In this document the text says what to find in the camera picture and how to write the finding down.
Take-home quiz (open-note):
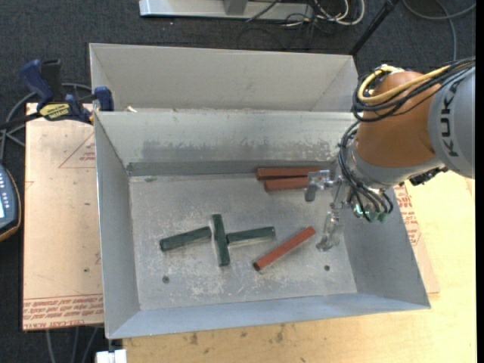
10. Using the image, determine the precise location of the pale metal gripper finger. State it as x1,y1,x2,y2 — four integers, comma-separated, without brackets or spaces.
304,169,335,203
315,206,343,253

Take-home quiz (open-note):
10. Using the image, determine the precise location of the red-brown flat block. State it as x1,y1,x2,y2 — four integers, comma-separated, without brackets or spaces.
256,166,327,182
263,176,311,194
252,225,317,273

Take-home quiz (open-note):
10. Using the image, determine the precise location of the dark green flat block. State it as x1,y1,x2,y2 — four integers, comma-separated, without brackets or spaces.
159,225,277,253
209,213,232,268

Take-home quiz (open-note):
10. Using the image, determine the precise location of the grey metal bin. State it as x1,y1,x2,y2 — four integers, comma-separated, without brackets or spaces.
88,42,431,340

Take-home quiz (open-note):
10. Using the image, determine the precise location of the brown cardboard board, red print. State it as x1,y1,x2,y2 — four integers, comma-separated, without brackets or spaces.
21,102,442,332

